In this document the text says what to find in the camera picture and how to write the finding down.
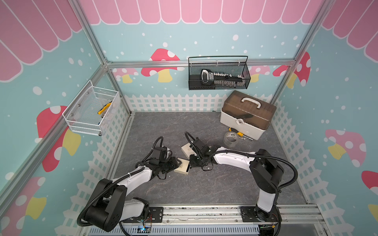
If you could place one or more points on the black socket bit set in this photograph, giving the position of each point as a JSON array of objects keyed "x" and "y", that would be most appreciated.
[{"x": 210, "y": 78}]

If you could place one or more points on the clear tape roll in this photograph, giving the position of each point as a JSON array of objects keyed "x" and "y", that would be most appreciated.
[{"x": 231, "y": 139}]

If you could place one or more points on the small green circuit board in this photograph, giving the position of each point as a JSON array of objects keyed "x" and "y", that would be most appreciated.
[{"x": 143, "y": 229}]

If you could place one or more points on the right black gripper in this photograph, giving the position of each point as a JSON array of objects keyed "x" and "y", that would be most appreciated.
[{"x": 192, "y": 164}]

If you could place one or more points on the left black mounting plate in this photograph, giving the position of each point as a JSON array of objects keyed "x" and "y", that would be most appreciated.
[{"x": 155, "y": 214}]

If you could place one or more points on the black mounting plate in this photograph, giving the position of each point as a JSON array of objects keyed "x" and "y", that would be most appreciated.
[
  {"x": 250, "y": 214},
  {"x": 155, "y": 214}
]

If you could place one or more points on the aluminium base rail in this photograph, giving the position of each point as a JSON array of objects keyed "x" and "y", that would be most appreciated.
[{"x": 226, "y": 220}]

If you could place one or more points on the yellow black utility knife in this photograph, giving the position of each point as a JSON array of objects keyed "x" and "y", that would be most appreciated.
[{"x": 104, "y": 108}]

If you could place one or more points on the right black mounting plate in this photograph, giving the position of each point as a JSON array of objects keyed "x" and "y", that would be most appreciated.
[{"x": 250, "y": 214}]

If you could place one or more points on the white wire wall basket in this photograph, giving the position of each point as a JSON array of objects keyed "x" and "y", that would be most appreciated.
[{"x": 81, "y": 115}]

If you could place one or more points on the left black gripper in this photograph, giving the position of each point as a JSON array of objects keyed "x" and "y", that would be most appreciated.
[{"x": 173, "y": 164}]

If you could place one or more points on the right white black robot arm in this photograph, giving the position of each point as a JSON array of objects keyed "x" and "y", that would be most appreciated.
[{"x": 271, "y": 174}]

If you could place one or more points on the brown lid white toolbox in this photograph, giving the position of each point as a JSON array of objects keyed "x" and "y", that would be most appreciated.
[{"x": 246, "y": 114}]

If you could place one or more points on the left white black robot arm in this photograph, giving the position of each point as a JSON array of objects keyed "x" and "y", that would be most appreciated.
[{"x": 107, "y": 206}]

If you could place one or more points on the black wire wall basket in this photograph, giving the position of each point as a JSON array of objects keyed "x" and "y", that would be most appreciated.
[{"x": 218, "y": 72}]

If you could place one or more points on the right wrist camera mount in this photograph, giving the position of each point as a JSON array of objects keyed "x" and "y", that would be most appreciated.
[{"x": 199, "y": 147}]

